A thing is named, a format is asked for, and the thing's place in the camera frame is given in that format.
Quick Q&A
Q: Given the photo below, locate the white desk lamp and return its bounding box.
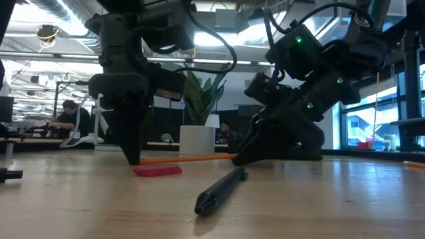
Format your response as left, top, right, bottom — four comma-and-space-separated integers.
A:
59, 94, 114, 152

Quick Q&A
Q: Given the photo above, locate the black pen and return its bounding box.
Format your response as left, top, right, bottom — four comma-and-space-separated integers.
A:
194, 166, 249, 216

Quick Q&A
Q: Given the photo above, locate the black monitor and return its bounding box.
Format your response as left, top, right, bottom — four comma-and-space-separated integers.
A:
0, 96, 15, 123

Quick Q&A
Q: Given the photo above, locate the green snake plant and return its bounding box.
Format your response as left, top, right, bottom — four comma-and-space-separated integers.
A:
181, 62, 230, 126

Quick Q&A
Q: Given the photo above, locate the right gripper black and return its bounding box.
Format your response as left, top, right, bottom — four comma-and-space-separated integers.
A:
232, 106, 325, 167

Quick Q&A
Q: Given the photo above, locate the pink eraser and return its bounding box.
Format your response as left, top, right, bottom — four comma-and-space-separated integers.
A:
132, 165, 183, 177

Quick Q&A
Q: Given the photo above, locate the white plant pot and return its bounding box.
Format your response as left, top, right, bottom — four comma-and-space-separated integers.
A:
179, 125, 216, 156

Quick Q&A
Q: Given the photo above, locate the pale green container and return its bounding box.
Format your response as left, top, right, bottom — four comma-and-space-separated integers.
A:
383, 134, 398, 151

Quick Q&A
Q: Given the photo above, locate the orange pencil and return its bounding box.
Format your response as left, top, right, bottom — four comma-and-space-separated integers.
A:
402, 160, 425, 169
139, 153, 238, 166

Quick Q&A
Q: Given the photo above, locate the black ceiling device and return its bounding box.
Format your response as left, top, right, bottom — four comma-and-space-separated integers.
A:
35, 24, 61, 43

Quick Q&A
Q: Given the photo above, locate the silver ventilation duct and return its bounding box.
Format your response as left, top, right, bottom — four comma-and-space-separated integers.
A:
29, 0, 104, 54

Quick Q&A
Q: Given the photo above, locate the black metal rig frame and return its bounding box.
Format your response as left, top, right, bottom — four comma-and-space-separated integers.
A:
390, 29, 425, 153

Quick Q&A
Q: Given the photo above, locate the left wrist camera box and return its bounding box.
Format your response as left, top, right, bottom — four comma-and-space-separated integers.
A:
151, 64, 187, 102

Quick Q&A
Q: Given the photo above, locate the small white lampshade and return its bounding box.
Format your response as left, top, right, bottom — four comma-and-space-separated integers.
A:
204, 114, 220, 129

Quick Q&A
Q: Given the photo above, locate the person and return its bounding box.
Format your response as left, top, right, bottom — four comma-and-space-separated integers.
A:
217, 121, 238, 144
46, 99, 92, 139

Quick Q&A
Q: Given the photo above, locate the grey metal post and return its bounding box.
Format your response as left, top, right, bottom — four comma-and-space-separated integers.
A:
4, 141, 15, 167

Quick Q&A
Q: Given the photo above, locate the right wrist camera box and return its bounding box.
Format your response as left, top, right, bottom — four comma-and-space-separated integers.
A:
244, 72, 285, 99

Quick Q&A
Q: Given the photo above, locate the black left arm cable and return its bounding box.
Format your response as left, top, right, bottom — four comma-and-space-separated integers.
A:
174, 0, 238, 76

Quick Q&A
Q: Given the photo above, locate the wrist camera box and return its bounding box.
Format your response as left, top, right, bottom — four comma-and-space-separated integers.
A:
244, 72, 285, 99
151, 64, 187, 102

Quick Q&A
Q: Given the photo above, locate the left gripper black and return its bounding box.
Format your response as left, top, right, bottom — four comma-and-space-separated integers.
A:
88, 73, 154, 166

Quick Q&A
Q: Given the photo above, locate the black clamp bar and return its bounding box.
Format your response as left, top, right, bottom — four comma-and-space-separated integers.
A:
0, 167, 24, 183

